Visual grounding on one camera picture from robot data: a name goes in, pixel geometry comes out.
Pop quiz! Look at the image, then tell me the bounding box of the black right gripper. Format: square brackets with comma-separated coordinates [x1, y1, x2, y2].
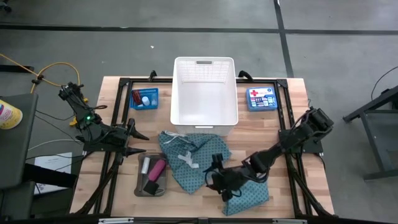
[205, 152, 252, 203]

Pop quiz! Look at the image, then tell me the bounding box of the blue first aid kit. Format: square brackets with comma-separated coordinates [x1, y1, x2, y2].
[246, 86, 279, 112]

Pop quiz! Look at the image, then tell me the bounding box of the small blue plastic basket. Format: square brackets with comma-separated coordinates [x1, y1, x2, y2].
[129, 87, 160, 111]

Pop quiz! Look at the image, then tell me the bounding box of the white plastic laundry basket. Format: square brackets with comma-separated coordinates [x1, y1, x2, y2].
[169, 56, 239, 138]

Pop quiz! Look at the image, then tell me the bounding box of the silver frame bracket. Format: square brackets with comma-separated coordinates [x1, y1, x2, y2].
[272, 218, 308, 224]
[98, 217, 135, 224]

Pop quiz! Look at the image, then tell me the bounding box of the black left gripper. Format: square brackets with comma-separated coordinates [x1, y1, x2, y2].
[108, 117, 150, 157]

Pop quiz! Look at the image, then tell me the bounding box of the blue patterned cloth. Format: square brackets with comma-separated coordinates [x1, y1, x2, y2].
[221, 179, 271, 217]

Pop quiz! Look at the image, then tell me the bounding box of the grey translucent plastic bin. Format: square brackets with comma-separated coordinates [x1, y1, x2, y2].
[133, 152, 169, 198]

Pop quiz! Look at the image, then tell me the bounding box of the black bandage roll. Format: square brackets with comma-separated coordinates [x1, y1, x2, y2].
[142, 179, 160, 196]

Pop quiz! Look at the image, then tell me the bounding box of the black metal side table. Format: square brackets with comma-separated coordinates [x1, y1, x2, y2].
[342, 85, 398, 182]

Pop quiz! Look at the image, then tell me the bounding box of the pink bandage roll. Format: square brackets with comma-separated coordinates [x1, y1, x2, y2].
[147, 159, 167, 183]

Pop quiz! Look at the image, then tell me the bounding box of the dark side desk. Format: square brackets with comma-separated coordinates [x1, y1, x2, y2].
[0, 92, 40, 191]

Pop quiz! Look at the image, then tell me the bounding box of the white paper sheet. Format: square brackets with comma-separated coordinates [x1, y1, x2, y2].
[33, 151, 73, 196]

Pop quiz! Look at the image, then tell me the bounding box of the yellow white wipes canister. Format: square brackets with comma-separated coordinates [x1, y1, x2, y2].
[0, 98, 24, 130]

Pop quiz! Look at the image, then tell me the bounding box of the blue patterned hospital gown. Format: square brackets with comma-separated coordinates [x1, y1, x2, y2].
[157, 130, 233, 195]

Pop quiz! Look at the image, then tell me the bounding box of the yellow cable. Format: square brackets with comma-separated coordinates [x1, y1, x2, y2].
[0, 52, 82, 94]

